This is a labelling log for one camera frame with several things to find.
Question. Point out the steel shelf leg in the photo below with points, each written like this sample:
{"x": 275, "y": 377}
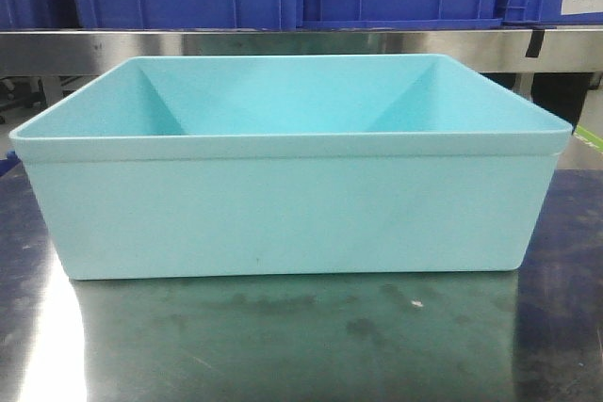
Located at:
{"x": 522, "y": 85}

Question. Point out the stainless steel shelf rail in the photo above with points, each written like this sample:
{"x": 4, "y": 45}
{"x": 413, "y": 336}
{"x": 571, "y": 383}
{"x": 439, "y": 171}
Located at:
{"x": 92, "y": 52}

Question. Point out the light cyan plastic bin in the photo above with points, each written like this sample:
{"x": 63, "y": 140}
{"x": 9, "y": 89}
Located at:
{"x": 189, "y": 166}

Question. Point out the black tape strip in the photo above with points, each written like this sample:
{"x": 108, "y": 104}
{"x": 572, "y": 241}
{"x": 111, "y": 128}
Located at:
{"x": 536, "y": 42}

